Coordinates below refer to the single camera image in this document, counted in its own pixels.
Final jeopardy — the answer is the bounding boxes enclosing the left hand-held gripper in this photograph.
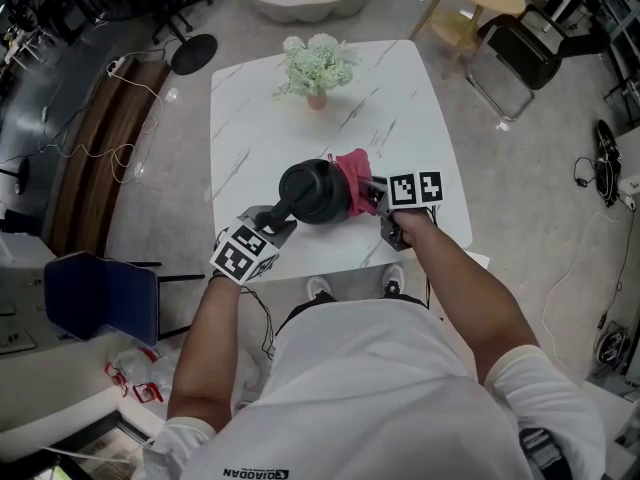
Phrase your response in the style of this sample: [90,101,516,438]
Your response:
[208,204,300,286]

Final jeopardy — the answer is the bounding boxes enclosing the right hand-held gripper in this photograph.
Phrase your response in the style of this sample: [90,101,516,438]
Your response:
[360,169,446,253]

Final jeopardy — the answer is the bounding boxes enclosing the pink cloth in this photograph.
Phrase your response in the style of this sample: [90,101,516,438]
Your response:
[327,147,377,218]

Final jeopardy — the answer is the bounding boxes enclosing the black pot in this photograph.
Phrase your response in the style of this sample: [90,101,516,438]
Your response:
[259,157,357,232]

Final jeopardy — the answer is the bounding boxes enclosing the person's left forearm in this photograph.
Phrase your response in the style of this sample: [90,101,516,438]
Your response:
[166,275,261,432]

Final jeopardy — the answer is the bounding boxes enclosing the person's right forearm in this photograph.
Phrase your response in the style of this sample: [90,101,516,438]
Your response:
[409,217,541,384]

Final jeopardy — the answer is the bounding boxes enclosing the person's right hand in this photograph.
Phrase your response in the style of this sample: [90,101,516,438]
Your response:
[397,206,437,248]

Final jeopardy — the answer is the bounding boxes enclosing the person's right white shoe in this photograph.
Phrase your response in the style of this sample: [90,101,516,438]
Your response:
[381,262,406,297]

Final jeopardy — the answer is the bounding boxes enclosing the person's black trousers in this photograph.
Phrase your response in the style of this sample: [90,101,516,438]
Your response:
[274,290,431,337]

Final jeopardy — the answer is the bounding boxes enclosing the pale artificial flower bouquet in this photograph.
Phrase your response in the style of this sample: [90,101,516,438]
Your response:
[272,33,362,100]

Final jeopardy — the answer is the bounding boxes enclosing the blue chair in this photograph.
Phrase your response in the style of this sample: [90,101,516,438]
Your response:
[42,250,206,348]

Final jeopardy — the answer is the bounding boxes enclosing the pile of red-lidded plastic containers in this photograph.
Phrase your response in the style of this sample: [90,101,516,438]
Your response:
[102,345,176,404]

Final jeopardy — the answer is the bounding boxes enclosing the brown wooden platform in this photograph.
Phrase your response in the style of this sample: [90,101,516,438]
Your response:
[49,56,172,258]

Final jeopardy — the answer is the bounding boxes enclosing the person's white shirt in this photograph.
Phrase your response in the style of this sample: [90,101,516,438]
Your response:
[132,297,609,480]

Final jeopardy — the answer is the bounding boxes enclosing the black cantilever office chair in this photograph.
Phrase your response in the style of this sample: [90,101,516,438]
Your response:
[465,3,611,123]

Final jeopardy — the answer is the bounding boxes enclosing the black standing fan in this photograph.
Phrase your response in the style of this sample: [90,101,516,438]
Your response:
[170,32,219,77]

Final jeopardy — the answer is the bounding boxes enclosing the white counter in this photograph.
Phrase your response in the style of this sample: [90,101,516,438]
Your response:
[0,232,56,359]

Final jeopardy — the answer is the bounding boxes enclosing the black round stand base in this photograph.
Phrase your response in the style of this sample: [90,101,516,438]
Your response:
[0,156,31,197]

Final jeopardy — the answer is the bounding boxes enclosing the black framed window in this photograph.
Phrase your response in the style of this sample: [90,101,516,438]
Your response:
[44,412,151,480]

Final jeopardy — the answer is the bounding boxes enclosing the black swivel chair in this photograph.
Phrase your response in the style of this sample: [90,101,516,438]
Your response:
[149,0,215,45]

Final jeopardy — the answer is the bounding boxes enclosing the black waist pack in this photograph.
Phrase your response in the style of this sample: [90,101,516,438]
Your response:
[517,427,561,474]

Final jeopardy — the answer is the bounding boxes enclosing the white cable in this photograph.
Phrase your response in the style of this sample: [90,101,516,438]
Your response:
[541,210,626,369]
[54,72,164,184]

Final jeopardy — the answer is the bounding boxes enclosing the black cable bundle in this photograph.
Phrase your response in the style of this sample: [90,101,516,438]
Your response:
[572,117,626,209]

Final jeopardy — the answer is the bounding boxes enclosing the black cable reel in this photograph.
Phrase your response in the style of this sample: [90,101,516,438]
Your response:
[594,320,632,377]

